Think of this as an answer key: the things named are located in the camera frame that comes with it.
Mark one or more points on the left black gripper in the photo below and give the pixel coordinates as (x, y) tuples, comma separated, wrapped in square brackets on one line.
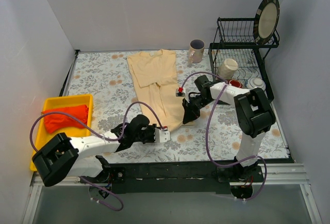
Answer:
[(150, 135)]

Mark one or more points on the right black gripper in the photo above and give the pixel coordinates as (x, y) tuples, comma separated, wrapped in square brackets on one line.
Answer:
[(192, 104)]

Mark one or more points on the beige t shirt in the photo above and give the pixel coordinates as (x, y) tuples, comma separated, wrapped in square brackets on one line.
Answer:
[(155, 83)]

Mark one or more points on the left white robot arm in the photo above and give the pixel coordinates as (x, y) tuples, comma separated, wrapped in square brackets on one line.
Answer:
[(65, 156)]

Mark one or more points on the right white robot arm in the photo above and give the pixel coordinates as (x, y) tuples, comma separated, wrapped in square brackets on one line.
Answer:
[(254, 114)]

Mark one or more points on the red bowl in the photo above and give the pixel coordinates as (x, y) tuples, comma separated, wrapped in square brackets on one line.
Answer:
[(235, 83)]

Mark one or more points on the cream ceramic cup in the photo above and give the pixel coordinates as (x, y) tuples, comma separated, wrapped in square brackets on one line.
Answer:
[(227, 69)]

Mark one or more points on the pink ceramic mug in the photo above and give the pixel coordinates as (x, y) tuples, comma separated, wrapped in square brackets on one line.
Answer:
[(196, 51)]

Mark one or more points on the floral table mat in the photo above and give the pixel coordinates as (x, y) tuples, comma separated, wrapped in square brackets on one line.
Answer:
[(216, 134)]

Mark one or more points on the white blue patterned bowl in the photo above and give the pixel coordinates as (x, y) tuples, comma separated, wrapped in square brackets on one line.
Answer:
[(255, 82)]

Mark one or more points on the orange red cloth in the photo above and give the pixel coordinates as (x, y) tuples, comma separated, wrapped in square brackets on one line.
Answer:
[(55, 122)]

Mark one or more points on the black rimmed beige plate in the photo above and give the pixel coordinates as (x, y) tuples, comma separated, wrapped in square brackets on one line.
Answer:
[(265, 21)]

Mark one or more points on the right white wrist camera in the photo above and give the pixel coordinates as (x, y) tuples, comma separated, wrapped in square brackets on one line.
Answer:
[(180, 92)]

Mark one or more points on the black wire dish rack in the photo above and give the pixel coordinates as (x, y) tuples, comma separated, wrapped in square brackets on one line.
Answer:
[(234, 39)]

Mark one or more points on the aluminium frame rail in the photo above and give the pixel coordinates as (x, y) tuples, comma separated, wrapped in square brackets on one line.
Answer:
[(284, 196)]

